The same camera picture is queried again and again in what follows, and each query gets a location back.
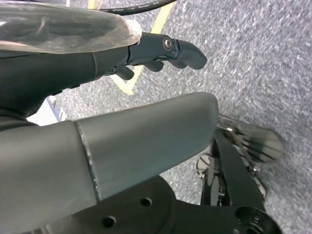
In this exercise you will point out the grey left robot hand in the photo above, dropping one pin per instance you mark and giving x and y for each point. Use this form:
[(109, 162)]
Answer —
[(146, 139)]

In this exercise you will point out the yellow floor tape square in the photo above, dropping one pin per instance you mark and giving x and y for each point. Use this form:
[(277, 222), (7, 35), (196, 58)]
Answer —
[(133, 80)]

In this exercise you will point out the black robot leg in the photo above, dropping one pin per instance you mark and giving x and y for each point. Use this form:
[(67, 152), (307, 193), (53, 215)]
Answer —
[(231, 181)]

